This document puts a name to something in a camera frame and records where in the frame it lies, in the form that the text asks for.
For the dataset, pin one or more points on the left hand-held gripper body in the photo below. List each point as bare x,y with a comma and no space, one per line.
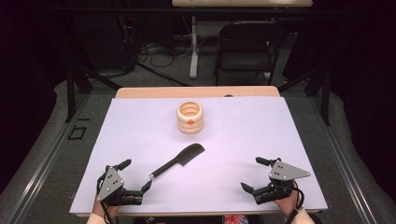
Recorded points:
109,184

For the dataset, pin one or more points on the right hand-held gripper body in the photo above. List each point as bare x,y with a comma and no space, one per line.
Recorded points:
285,174

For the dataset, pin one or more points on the black spatula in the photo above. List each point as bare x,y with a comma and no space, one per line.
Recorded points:
186,154

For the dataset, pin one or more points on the cream ribbed cup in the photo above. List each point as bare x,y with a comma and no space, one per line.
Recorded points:
190,119

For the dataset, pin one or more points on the person's left hand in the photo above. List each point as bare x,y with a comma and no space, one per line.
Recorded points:
102,210

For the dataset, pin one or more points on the person's right hand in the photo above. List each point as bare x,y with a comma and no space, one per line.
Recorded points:
286,203

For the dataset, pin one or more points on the red patterned cloth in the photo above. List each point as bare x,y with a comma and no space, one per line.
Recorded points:
235,219

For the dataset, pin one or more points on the white table mat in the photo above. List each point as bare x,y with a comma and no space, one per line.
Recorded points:
224,140

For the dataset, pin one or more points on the black metal stand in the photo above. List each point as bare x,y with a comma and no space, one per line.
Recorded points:
71,93
325,96

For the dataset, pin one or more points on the wooden table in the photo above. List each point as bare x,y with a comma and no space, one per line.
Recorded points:
199,91

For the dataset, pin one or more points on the black folding chair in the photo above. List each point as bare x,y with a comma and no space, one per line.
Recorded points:
246,59

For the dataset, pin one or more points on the white desk with metal leg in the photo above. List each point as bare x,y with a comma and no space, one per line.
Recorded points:
243,3

